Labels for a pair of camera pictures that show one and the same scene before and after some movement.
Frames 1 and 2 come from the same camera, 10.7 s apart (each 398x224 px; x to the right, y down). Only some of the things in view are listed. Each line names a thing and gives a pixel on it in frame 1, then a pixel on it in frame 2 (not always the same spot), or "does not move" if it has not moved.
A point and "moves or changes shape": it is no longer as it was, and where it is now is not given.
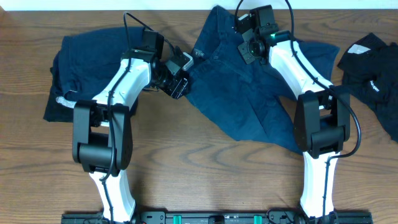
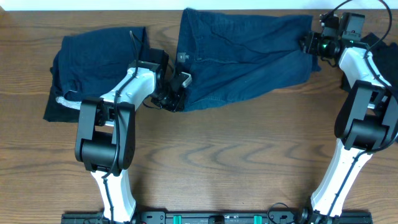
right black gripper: x=245 y=53 -> x=308 y=43
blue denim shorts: x=254 y=100 moves or changes shape
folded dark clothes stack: x=88 y=60 does not move
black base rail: x=216 y=217 does not move
